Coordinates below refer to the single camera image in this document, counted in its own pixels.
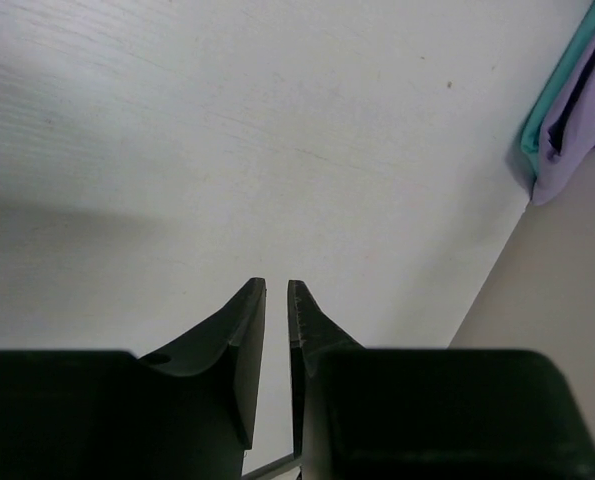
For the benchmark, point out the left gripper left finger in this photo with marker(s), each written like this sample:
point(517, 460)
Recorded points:
point(184, 411)

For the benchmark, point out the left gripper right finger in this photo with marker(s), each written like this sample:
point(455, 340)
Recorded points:
point(372, 413)

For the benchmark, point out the purple t shirt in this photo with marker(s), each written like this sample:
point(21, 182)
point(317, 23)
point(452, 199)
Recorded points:
point(567, 133)

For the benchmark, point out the folded teal t shirt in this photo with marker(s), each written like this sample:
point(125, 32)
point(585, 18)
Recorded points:
point(529, 138)

